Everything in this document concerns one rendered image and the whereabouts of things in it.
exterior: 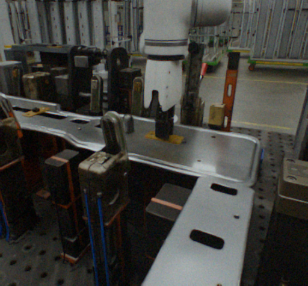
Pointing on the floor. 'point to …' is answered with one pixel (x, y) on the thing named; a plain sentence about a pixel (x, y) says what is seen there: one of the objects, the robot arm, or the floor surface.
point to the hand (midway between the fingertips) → (164, 127)
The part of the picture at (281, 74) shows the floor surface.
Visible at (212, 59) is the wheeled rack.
